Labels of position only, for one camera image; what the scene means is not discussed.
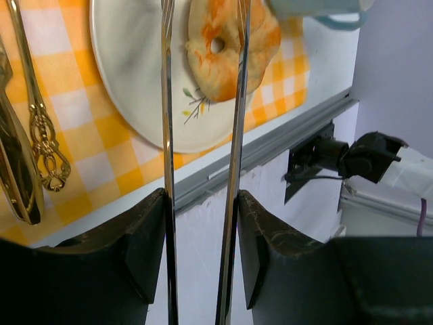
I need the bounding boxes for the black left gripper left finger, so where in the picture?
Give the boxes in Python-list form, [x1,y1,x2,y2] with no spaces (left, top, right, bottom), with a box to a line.
[1,188,165,324]

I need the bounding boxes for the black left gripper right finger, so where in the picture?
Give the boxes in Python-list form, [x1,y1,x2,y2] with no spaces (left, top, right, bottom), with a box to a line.
[238,190,432,324]

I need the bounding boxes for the round twisted bread roll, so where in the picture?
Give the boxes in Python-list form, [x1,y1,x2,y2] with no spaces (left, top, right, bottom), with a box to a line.
[185,1,281,102]

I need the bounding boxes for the silver metal tongs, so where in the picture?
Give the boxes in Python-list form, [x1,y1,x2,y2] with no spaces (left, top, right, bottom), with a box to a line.
[161,1,251,325]

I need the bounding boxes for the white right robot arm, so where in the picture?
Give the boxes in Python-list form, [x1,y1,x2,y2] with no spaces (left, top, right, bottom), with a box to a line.
[309,131,432,198]

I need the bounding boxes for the gold spoon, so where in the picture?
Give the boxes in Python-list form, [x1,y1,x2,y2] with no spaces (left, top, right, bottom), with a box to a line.
[6,1,71,192]

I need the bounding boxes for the yellow checkered placemat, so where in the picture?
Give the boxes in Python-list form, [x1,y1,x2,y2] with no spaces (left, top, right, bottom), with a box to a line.
[1,1,310,244]

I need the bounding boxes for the gold knife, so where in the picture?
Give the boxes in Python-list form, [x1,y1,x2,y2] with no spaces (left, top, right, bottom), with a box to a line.
[1,45,45,225]

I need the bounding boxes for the white round plate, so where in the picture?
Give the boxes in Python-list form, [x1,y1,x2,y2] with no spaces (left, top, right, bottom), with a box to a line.
[90,0,235,154]

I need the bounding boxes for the aluminium table edge rail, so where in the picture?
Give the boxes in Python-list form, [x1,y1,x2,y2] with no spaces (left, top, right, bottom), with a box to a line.
[175,96,357,213]

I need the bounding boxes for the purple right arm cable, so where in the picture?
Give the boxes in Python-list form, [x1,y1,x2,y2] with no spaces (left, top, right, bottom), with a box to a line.
[415,198,428,238]

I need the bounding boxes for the white mug blue handle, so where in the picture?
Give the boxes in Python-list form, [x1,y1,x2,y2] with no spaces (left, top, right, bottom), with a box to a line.
[266,0,374,31]

